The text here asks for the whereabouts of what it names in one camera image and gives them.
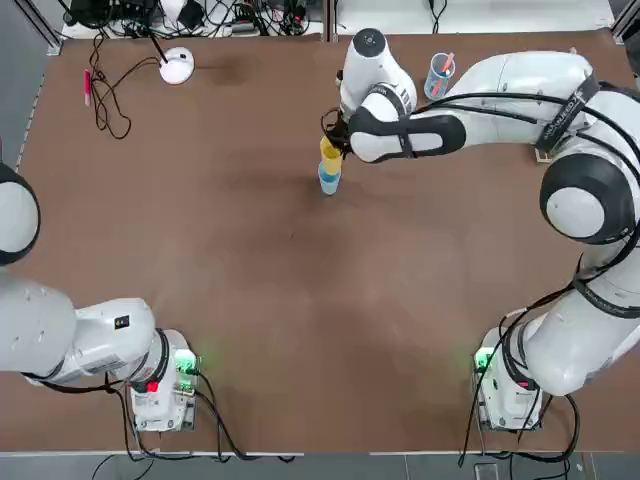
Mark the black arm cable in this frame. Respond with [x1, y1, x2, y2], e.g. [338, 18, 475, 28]
[21, 368, 302, 462]
[319, 74, 640, 462]

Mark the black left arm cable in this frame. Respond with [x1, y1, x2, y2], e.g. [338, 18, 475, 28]
[21, 368, 302, 462]

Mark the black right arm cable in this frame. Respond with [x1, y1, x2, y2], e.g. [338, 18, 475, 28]
[319, 74, 640, 462]

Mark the aluminium frame post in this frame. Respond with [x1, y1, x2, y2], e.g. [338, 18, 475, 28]
[324, 0, 338, 44]

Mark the black lamp cable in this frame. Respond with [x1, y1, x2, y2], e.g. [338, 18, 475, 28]
[88, 33, 169, 141]

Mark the orange marker pen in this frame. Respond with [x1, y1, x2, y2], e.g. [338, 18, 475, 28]
[432, 52, 456, 96]

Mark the light blue plastic cup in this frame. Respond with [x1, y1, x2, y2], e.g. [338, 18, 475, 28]
[317, 167, 343, 197]

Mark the white desk lamp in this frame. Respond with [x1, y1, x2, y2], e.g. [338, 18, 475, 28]
[158, 46, 197, 86]

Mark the black hanging cable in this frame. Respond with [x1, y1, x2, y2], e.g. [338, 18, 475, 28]
[428, 0, 448, 35]

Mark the clear bluish pen cup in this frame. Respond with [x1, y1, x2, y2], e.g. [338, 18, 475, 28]
[423, 52, 458, 102]

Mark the yellow plastic cup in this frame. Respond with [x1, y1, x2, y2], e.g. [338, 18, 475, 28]
[319, 136, 346, 175]

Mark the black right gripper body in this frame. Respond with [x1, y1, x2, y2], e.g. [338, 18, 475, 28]
[325, 113, 352, 147]

